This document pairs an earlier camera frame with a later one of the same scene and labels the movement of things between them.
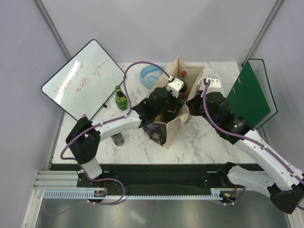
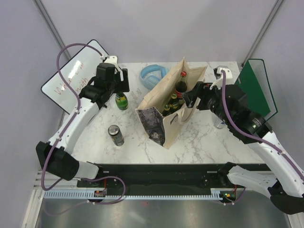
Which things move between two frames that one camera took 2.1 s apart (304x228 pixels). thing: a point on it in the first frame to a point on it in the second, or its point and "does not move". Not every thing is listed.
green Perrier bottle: [121, 100] does not move
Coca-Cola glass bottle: [182, 93] does not move
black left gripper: [175, 101] to [123, 86]
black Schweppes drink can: [118, 138] does not move
